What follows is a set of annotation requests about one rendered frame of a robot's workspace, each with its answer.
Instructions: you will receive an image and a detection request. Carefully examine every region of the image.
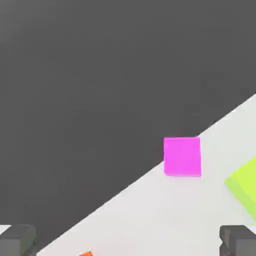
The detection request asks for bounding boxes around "small magenta cube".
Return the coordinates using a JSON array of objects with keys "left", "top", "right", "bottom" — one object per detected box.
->
[{"left": 163, "top": 136, "right": 202, "bottom": 178}]

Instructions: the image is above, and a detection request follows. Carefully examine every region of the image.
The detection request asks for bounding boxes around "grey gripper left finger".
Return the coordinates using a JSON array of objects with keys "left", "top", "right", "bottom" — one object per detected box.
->
[{"left": 0, "top": 224, "right": 38, "bottom": 256}]

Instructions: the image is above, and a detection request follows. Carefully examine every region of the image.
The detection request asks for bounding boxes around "large yellow-green box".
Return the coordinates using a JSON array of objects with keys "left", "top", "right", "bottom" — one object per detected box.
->
[{"left": 223, "top": 157, "right": 256, "bottom": 223}]

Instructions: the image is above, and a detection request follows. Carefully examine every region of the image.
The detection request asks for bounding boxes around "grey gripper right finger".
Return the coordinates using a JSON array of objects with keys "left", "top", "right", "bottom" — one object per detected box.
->
[{"left": 219, "top": 224, "right": 256, "bottom": 256}]

